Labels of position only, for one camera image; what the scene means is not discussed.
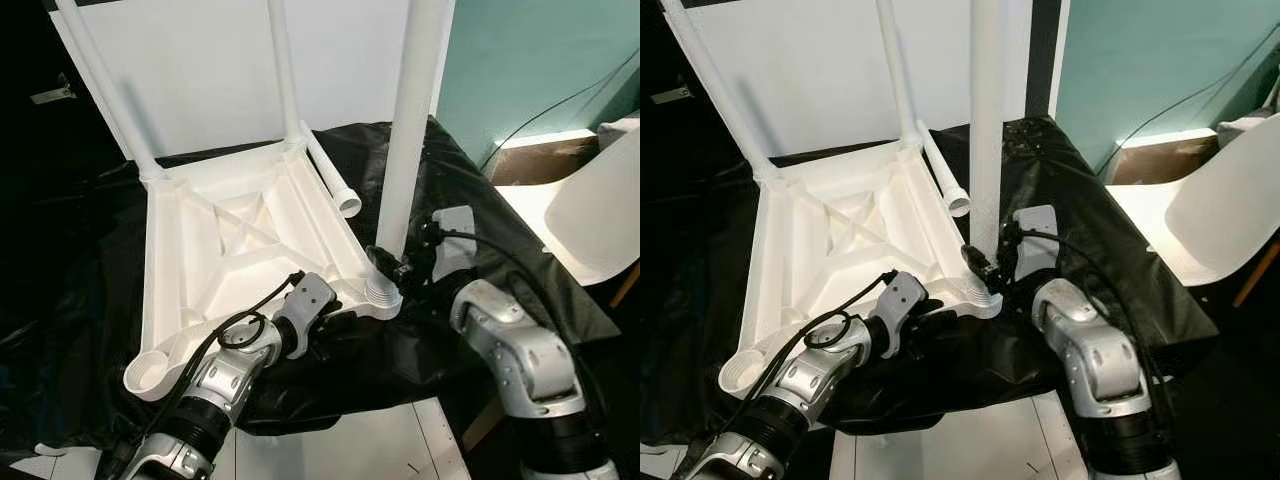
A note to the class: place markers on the brown cardboard box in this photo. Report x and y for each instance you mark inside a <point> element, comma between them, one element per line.
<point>1155,165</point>
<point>540,165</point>

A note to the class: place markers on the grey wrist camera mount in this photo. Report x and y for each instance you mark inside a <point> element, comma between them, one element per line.
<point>455,235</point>
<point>1036,235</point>
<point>900,300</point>
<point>308,300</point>

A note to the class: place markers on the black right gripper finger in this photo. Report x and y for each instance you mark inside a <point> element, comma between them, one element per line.
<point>387,265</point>
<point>978,265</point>

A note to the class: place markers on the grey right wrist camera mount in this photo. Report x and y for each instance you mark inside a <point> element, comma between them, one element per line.
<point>455,235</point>
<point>1036,235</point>

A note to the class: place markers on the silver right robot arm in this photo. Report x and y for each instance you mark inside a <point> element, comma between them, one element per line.
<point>1100,355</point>
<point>525,355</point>

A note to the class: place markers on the small white bundle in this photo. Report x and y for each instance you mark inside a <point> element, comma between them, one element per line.
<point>1248,130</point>
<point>620,132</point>

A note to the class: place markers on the white plastic table top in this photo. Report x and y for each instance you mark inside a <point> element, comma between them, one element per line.
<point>800,250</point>
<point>200,250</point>

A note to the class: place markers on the small grey wall plate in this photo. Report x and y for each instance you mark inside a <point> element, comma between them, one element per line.
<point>671,95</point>
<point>52,94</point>

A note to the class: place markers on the white plastic chair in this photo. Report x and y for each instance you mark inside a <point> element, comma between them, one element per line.
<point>590,215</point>
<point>1210,215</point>

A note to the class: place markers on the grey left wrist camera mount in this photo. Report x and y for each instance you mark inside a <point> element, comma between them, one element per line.
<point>308,300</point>
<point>900,300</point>

